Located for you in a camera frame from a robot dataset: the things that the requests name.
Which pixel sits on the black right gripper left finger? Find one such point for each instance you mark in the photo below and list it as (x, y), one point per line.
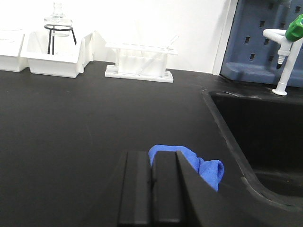
(135, 204)

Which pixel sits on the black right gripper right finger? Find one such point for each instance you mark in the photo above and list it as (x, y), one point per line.
(171, 204)

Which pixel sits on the white test tube rack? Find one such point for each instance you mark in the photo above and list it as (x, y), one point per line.
(141, 62)

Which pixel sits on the black wire tripod stand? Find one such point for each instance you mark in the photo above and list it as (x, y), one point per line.
(58, 31)

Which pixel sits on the white lab faucet green knob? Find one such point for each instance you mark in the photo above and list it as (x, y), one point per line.
(290, 41)

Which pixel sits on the clear glass flask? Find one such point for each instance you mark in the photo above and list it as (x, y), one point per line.
(57, 17)

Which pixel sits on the black lab sink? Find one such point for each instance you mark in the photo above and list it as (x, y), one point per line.
(265, 136)

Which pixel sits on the white plastic bin with stand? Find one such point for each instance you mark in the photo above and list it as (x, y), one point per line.
(69, 59)

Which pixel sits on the blue microfiber cloth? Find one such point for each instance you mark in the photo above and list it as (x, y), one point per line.
(211, 171)

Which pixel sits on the white plastic middle bin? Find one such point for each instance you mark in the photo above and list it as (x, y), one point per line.
(11, 43)

